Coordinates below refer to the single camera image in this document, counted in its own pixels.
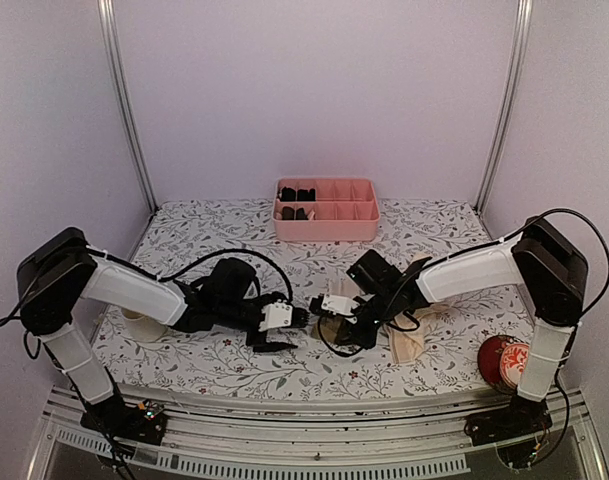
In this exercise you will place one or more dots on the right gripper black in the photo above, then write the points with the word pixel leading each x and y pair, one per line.
pixel 367 340

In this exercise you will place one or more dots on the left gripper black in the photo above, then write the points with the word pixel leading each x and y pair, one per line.
pixel 261 345

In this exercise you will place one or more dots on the olive beige underwear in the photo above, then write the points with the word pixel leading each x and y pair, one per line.
pixel 336 329

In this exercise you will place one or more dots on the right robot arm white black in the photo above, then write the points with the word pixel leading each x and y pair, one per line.
pixel 536 257

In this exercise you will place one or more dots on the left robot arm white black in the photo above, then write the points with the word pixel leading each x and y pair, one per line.
pixel 67 269

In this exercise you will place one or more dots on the peach underwear pile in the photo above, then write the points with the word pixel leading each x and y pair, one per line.
pixel 406 340

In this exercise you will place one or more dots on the black rolled underwear front left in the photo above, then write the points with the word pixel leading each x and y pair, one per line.
pixel 288 213

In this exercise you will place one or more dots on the black rolled underwear front middle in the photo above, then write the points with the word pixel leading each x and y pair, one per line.
pixel 301 214

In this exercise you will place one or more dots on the black rolled underwear back left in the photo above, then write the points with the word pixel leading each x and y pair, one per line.
pixel 288 194

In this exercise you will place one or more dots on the black rolled underwear back middle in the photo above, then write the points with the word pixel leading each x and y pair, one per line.
pixel 302 195

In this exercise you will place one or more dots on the floral patterned table mat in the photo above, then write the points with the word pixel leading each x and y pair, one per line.
pixel 184 237

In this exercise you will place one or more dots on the cream ceramic mug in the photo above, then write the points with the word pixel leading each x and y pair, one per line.
pixel 143 328

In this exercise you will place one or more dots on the pink compartment organizer box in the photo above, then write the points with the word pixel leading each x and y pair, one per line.
pixel 346 210

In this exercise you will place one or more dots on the red floral round tin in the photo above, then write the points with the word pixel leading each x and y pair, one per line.
pixel 501 360

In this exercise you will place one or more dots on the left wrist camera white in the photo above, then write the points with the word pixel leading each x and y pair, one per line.
pixel 282 315

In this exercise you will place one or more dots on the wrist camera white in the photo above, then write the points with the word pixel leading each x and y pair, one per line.
pixel 329 305
pixel 282 315

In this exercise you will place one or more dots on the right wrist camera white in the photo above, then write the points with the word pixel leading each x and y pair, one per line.
pixel 329 305

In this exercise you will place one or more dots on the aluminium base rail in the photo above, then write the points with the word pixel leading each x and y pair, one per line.
pixel 231 438

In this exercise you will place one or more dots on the left aluminium frame post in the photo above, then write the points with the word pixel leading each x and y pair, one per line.
pixel 108 24

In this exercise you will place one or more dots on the aluminium frame post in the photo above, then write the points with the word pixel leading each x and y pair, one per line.
pixel 516 62
pixel 108 24

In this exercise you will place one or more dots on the right aluminium frame post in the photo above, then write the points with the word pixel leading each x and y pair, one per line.
pixel 516 62

